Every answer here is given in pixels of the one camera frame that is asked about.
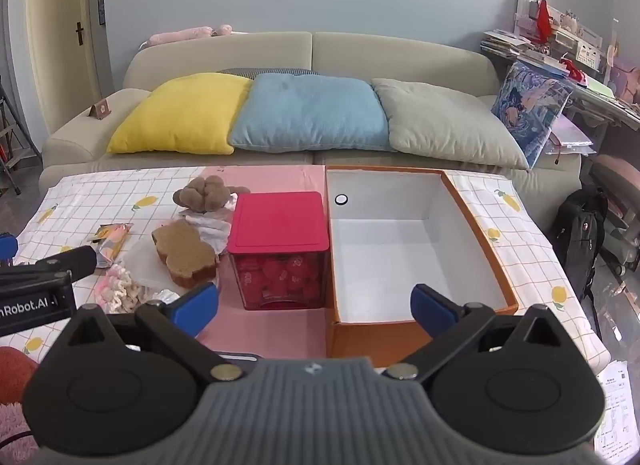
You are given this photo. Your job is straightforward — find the pink chair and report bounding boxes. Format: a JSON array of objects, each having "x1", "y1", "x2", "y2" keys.
[{"x1": 590, "y1": 155, "x2": 640, "y2": 276}]

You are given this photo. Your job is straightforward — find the black backpack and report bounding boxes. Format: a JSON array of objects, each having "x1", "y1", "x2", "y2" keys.
[{"x1": 550, "y1": 187, "x2": 608, "y2": 301}]

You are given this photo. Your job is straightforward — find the pink plush toy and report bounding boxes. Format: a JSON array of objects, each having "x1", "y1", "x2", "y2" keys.
[{"x1": 149, "y1": 24, "x2": 236, "y2": 46}]

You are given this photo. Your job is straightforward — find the checked lemon tablecloth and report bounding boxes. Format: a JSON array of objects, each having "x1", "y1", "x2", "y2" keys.
[{"x1": 0, "y1": 165, "x2": 611, "y2": 381}]

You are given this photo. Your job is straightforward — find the orange cardboard box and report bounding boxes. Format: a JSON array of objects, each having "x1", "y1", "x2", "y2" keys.
[{"x1": 325, "y1": 165, "x2": 520, "y2": 368}]

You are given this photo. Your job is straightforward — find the yellow pillow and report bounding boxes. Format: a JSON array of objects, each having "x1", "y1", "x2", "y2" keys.
[{"x1": 106, "y1": 73, "x2": 253, "y2": 154}]

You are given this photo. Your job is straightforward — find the clear plastic bag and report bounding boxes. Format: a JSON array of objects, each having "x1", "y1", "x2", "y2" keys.
[{"x1": 117, "y1": 240, "x2": 221, "y2": 306}]

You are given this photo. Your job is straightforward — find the pink plastic folder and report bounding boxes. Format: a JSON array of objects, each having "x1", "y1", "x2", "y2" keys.
[{"x1": 547, "y1": 115, "x2": 596, "y2": 156}]

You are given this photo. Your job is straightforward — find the pink table mat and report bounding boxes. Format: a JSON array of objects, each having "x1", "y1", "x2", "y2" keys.
[{"x1": 200, "y1": 165, "x2": 331, "y2": 361}]

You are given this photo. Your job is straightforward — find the brown plush toy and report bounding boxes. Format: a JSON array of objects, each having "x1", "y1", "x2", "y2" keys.
[{"x1": 172, "y1": 175, "x2": 251, "y2": 210}]

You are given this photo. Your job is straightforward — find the orange snack packet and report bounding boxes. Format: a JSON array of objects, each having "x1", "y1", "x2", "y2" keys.
[{"x1": 90, "y1": 223, "x2": 135, "y2": 269}]

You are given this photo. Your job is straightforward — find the pink fluffy cloth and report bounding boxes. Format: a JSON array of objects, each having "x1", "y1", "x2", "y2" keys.
[{"x1": 0, "y1": 402, "x2": 41, "y2": 465}]

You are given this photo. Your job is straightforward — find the red lidded plastic container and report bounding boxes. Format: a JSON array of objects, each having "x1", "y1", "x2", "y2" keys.
[{"x1": 227, "y1": 191, "x2": 331, "y2": 311}]

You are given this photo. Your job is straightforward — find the brown bear-shaped toast toy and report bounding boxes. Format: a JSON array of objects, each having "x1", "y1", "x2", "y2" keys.
[{"x1": 151, "y1": 222, "x2": 219, "y2": 289}]

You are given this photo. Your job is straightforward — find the red cushion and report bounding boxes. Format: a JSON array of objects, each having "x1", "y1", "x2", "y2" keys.
[{"x1": 0, "y1": 346, "x2": 41, "y2": 406}]

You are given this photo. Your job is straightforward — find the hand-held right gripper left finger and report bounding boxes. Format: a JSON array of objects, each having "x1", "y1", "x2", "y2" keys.
[{"x1": 60, "y1": 282, "x2": 246, "y2": 385}]

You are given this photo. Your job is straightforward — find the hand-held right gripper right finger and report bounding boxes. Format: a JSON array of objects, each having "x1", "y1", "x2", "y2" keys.
[{"x1": 385, "y1": 283, "x2": 571, "y2": 382}]

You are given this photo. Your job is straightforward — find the blue printed pillow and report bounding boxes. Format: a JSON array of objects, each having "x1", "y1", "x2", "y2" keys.
[{"x1": 491, "y1": 62, "x2": 575, "y2": 170}]

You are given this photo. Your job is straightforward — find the white mesh cloth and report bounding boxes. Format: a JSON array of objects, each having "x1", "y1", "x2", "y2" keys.
[{"x1": 180, "y1": 195, "x2": 238, "y2": 257}]

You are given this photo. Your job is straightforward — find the red hanging ornament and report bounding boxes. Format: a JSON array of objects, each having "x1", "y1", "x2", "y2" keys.
[{"x1": 535, "y1": 0, "x2": 553, "y2": 43}]

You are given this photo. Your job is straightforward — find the pink knitted scrunchie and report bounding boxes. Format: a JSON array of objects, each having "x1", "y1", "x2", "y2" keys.
[{"x1": 95, "y1": 265, "x2": 146, "y2": 316}]

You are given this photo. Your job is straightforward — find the light blue pillow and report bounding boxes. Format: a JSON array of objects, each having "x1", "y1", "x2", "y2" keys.
[{"x1": 227, "y1": 73, "x2": 392, "y2": 153}]

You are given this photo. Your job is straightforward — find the printed paper sheets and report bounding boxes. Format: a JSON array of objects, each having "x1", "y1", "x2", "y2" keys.
[{"x1": 592, "y1": 360, "x2": 640, "y2": 465}]

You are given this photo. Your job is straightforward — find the cluttered white desk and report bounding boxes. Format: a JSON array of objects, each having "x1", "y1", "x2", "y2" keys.
[{"x1": 480, "y1": 0, "x2": 640, "y2": 132}]

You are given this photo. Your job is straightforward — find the beige sofa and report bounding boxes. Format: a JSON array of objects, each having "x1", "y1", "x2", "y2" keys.
[{"x1": 39, "y1": 31, "x2": 583, "y2": 190}]

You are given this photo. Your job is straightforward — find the cream door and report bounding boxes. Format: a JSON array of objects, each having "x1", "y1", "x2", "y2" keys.
[{"x1": 25, "y1": 0, "x2": 103, "y2": 136}]

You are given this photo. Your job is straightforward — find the beige pillow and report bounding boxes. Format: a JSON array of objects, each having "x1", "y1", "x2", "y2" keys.
[{"x1": 371, "y1": 78, "x2": 531, "y2": 170}]

